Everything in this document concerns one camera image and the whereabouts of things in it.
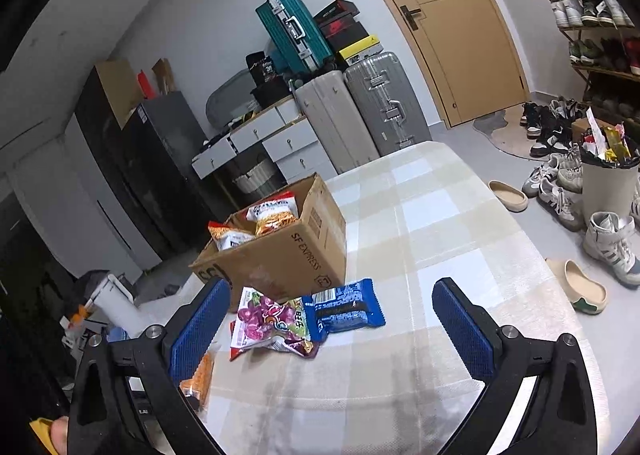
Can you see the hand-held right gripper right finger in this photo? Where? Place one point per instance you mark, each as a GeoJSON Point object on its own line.
{"type": "Point", "coordinates": [462, 330]}

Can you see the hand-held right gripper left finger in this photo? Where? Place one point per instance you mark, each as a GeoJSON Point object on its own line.
{"type": "Point", "coordinates": [200, 330]}

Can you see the orange brown snack packet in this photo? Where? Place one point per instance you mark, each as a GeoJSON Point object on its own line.
{"type": "Point", "coordinates": [197, 377]}

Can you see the purple candy packet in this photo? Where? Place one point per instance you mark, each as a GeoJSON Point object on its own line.
{"type": "Point", "coordinates": [265, 320]}

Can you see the orange white chip bag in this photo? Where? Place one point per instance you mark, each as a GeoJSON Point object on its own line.
{"type": "Point", "coordinates": [227, 237]}

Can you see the blue cookie packet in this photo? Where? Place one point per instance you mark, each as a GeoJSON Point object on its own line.
{"type": "Point", "coordinates": [345, 312]}

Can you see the brown cardboard box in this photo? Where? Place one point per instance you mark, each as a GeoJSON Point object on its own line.
{"type": "Point", "coordinates": [300, 255]}

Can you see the person's left hand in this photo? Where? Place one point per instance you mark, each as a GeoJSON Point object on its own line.
{"type": "Point", "coordinates": [60, 435]}

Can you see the blue bowl stack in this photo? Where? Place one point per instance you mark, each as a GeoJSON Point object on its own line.
{"type": "Point", "coordinates": [117, 334]}

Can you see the white pedal bin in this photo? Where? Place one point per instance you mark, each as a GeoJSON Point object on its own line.
{"type": "Point", "coordinates": [117, 302]}

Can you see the yellow object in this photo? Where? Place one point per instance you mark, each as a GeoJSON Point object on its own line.
{"type": "Point", "coordinates": [42, 432]}

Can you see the beige slipper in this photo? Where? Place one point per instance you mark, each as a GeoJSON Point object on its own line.
{"type": "Point", "coordinates": [507, 195]}
{"type": "Point", "coordinates": [580, 285]}

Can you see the white woven basket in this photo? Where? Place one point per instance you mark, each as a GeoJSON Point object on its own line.
{"type": "Point", "coordinates": [255, 180]}

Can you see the black tall cabinet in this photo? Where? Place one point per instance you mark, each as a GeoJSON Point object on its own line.
{"type": "Point", "coordinates": [150, 170]}

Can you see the white high-top sneaker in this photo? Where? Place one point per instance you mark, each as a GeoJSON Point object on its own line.
{"type": "Point", "coordinates": [610, 245]}

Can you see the pile of shoes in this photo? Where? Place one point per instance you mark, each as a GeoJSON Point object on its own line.
{"type": "Point", "coordinates": [550, 175]}

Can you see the round floor mat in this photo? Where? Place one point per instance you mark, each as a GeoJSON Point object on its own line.
{"type": "Point", "coordinates": [505, 135]}

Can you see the white waste bin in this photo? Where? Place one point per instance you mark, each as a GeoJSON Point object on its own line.
{"type": "Point", "coordinates": [610, 190]}

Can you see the white drawer desk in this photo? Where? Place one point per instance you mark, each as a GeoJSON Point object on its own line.
{"type": "Point", "coordinates": [280, 140]}

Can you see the grey plastic tub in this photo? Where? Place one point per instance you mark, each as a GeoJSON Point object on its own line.
{"type": "Point", "coordinates": [230, 100]}

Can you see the small cardboard box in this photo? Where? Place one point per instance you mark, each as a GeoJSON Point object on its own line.
{"type": "Point", "coordinates": [585, 127]}

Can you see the silver ribbed suitcase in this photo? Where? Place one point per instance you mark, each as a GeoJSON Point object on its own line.
{"type": "Point", "coordinates": [387, 100]}

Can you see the light grey suitcase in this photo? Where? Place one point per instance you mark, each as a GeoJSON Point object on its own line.
{"type": "Point", "coordinates": [335, 120]}

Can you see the tall cardboard box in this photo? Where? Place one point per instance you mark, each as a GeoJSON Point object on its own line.
{"type": "Point", "coordinates": [117, 90]}

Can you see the black bag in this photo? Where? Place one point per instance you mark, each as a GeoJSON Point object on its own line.
{"type": "Point", "coordinates": [265, 80]}

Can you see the wooden door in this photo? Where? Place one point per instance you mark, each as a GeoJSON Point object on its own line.
{"type": "Point", "coordinates": [450, 35]}

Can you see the black yellow shoe box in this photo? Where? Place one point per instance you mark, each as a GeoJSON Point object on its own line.
{"type": "Point", "coordinates": [357, 50]}

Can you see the teal suitcase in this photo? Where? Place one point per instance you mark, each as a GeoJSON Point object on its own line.
{"type": "Point", "coordinates": [295, 30]}

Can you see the red black shoe box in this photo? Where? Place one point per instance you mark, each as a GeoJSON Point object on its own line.
{"type": "Point", "coordinates": [342, 29]}

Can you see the wooden shoe rack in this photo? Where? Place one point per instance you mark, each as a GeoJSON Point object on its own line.
{"type": "Point", "coordinates": [600, 35]}

